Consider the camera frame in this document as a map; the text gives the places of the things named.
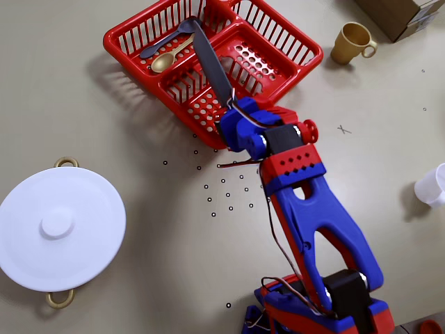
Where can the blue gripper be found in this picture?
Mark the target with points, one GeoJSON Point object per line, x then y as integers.
{"type": "Point", "coordinates": [249, 104]}

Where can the grey plastic plate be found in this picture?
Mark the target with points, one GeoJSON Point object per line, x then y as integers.
{"type": "Point", "coordinates": [212, 66]}

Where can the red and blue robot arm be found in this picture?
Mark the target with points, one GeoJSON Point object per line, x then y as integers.
{"type": "Point", "coordinates": [313, 215]}

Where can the red plastic dish rack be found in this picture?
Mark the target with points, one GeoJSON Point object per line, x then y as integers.
{"type": "Point", "coordinates": [274, 38]}

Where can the gold plastic spoon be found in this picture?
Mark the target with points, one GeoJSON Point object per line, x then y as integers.
{"type": "Point", "coordinates": [161, 63]}

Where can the grey plastic spoon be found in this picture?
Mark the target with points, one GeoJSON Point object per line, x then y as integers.
{"type": "Point", "coordinates": [163, 41]}

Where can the gold plastic cup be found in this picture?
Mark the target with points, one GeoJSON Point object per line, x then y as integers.
{"type": "Point", "coordinates": [349, 43]}

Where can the gold pot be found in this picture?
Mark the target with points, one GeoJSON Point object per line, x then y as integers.
{"type": "Point", "coordinates": [66, 160]}

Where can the brown cardboard box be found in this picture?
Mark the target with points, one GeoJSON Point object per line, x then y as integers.
{"type": "Point", "coordinates": [389, 14]}

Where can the white plastic cup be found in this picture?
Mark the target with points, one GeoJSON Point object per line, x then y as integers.
{"type": "Point", "coordinates": [432, 188]}

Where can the white pot lid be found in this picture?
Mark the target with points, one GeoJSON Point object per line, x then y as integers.
{"type": "Point", "coordinates": [59, 229]}

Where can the small red round object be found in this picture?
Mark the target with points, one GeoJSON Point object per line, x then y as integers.
{"type": "Point", "coordinates": [431, 327]}

